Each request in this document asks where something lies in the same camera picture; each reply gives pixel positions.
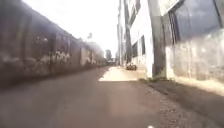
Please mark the distant building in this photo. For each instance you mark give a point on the distant building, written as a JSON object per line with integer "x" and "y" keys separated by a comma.
{"x": 108, "y": 54}

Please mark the vehicle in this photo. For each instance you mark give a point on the vehicle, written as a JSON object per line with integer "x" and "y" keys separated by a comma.
{"x": 131, "y": 67}

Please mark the dark tall pole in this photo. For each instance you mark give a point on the dark tall pole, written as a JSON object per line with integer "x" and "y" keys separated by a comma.
{"x": 127, "y": 33}

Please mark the sandy dirt road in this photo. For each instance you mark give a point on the sandy dirt road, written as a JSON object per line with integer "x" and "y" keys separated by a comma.
{"x": 100, "y": 100}

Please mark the white building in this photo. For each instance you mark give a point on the white building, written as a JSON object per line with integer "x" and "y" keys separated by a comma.
{"x": 141, "y": 30}

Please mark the grey concrete pole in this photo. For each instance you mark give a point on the grey concrete pole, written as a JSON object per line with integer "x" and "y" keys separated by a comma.
{"x": 157, "y": 40}

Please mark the grey building with dark window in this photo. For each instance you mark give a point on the grey building with dark window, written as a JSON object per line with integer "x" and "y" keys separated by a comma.
{"x": 200, "y": 50}

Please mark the long weathered grey wall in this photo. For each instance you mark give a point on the long weathered grey wall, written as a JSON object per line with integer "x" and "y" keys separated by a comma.
{"x": 40, "y": 53}

